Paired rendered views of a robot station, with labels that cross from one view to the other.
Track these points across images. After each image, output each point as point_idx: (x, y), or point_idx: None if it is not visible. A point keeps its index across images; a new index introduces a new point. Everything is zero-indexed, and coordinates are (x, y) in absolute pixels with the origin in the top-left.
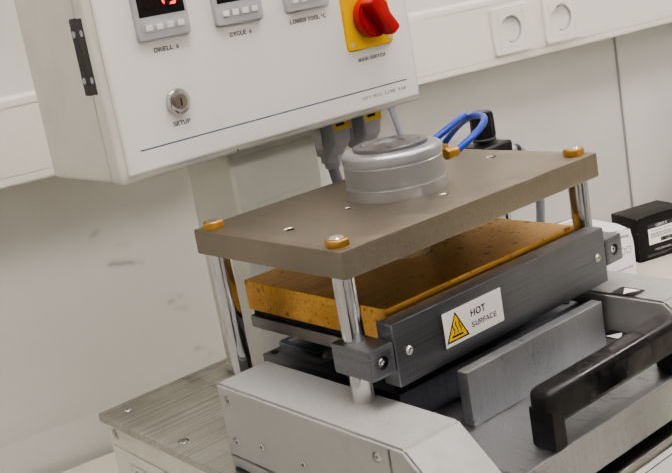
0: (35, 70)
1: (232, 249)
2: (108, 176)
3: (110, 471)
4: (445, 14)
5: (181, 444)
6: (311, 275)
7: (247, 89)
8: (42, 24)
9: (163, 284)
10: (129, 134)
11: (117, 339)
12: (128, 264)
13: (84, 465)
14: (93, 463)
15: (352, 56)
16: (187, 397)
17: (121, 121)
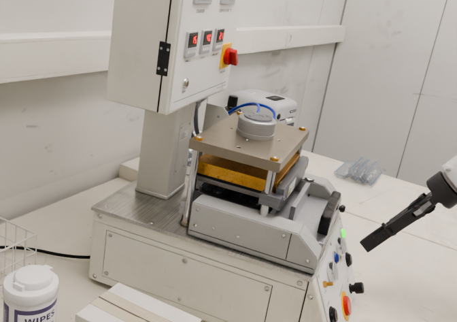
0: (115, 52)
1: (213, 151)
2: (154, 109)
3: (20, 229)
4: None
5: (152, 224)
6: (224, 162)
7: (198, 80)
8: (134, 35)
9: (45, 139)
10: (173, 94)
11: (21, 163)
12: (34, 127)
13: (0, 225)
14: (5, 224)
15: (219, 71)
16: (130, 202)
17: (173, 89)
